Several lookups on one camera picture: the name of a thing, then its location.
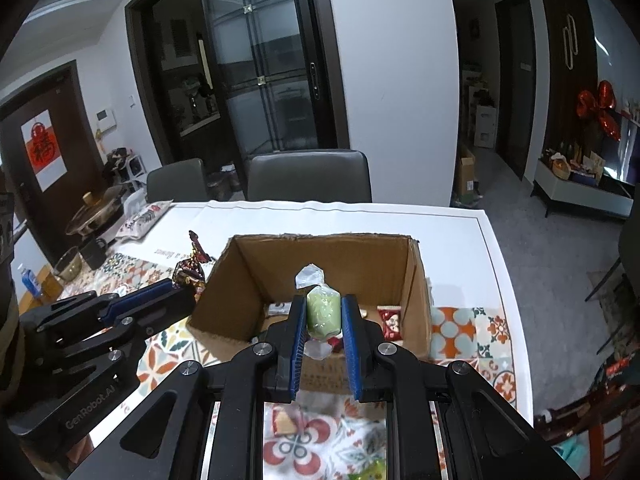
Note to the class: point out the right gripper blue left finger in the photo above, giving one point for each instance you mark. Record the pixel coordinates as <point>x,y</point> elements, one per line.
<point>206,421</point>

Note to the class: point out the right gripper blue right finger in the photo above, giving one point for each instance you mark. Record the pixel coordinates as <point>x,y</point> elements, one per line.
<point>441,421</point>

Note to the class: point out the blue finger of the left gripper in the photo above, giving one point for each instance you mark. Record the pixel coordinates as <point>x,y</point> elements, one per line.
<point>89,313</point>
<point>62,352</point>

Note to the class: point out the dark red twisted candy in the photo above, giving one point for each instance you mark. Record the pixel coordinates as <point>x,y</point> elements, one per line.
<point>189,271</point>

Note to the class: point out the yellow cheese snack packet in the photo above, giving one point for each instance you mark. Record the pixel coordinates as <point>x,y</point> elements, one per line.
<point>287,419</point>

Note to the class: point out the small dark red snack bar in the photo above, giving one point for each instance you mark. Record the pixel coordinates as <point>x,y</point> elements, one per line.
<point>390,317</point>

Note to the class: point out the green jelly snack packet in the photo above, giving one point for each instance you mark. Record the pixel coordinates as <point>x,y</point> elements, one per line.
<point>323,311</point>

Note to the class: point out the person left hand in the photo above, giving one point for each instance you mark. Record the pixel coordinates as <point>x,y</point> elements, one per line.
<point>80,451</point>

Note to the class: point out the glass bowl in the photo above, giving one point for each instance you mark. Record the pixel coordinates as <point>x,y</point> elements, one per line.
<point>69,265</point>

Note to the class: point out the black mug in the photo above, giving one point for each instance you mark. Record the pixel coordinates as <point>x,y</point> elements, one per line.
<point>93,251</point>

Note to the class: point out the blue cap water bottle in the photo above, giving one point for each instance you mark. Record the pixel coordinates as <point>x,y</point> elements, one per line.
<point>31,283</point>

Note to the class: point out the white patterned snack bag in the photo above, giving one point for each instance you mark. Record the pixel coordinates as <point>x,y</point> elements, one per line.
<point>138,225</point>

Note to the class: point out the metal hot pot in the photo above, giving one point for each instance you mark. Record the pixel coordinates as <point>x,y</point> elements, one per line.
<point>97,211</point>

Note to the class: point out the brown cardboard box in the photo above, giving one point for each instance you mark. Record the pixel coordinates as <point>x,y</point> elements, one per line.
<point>252,286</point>

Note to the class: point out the red wooden chair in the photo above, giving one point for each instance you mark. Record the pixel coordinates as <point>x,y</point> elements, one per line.
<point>598,434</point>

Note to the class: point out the patterned tile tablecloth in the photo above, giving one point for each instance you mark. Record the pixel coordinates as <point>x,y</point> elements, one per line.
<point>339,436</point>

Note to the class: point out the grey dining chair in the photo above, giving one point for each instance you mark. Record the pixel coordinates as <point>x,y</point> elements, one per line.
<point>324,176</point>
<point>181,182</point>

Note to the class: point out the red paper door decoration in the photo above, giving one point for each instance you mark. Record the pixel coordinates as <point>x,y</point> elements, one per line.
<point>43,150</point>

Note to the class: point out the white low cabinet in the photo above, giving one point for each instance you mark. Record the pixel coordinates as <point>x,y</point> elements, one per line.
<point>558,191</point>

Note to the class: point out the cardboard box on floor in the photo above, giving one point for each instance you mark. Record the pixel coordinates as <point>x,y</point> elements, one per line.
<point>464,180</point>

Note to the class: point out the black glass sliding door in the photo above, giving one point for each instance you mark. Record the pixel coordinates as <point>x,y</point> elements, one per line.
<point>226,80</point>

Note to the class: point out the red foil balloon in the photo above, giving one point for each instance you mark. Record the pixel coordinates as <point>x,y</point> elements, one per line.
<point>600,105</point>

